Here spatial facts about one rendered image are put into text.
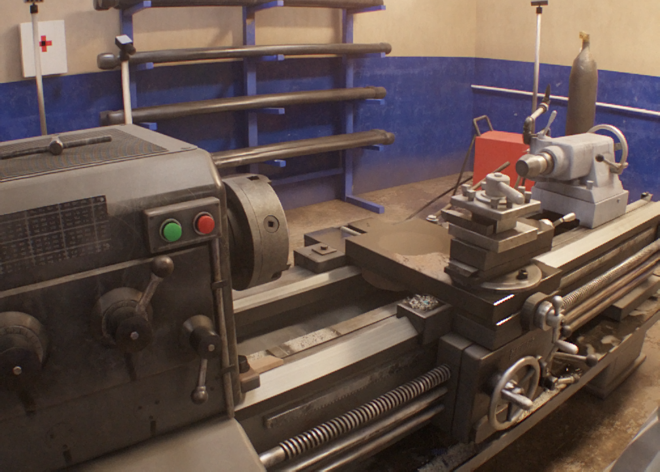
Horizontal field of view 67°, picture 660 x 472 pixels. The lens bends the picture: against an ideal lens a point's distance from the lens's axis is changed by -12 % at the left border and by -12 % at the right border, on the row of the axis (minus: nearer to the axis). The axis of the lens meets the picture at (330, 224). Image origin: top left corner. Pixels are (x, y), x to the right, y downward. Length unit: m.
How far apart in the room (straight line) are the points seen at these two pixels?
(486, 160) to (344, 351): 3.33
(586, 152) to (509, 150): 2.16
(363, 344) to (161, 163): 0.65
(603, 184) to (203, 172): 1.76
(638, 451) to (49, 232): 1.10
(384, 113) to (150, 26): 2.49
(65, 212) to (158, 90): 3.53
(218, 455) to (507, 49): 5.69
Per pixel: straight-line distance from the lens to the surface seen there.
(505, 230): 1.41
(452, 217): 1.42
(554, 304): 1.40
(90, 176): 0.88
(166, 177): 0.90
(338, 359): 1.26
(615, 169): 2.41
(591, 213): 2.27
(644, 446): 1.16
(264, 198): 1.18
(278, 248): 1.18
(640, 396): 2.85
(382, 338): 1.34
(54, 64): 4.00
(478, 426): 1.50
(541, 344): 1.63
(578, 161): 2.21
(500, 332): 1.39
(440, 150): 6.27
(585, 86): 4.32
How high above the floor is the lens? 1.52
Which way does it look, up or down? 19 degrees down
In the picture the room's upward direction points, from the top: straight up
